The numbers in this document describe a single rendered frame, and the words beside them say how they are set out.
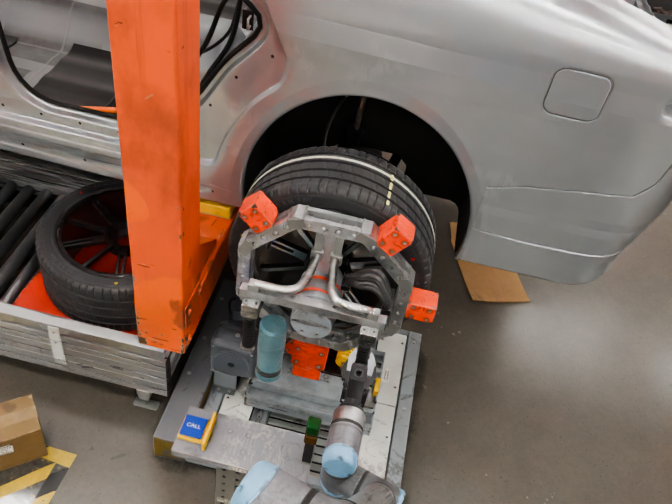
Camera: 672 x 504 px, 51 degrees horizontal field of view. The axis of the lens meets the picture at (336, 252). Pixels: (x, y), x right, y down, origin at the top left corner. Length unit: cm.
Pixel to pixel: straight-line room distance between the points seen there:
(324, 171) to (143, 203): 53
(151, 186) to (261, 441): 89
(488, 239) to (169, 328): 111
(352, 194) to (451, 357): 138
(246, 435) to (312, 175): 85
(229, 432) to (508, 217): 115
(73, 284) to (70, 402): 53
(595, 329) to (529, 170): 150
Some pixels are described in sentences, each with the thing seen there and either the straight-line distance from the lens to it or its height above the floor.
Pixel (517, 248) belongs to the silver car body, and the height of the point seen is 86.
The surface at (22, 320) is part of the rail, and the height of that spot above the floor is 37.
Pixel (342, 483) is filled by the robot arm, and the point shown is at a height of 72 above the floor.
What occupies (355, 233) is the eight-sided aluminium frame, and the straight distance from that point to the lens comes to 199.
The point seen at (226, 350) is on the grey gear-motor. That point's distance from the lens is 259.
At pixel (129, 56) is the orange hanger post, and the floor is 159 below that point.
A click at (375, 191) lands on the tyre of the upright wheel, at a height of 116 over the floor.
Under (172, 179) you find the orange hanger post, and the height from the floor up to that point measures 126.
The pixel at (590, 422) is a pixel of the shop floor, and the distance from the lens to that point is 327.
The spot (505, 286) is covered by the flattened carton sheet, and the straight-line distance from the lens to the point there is 362.
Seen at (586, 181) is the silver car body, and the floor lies 119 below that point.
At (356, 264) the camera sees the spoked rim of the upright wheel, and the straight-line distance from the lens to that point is 222.
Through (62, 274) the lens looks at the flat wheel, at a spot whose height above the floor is 50.
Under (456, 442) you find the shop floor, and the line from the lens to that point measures 298.
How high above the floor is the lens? 244
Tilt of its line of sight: 44 degrees down
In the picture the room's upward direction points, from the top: 11 degrees clockwise
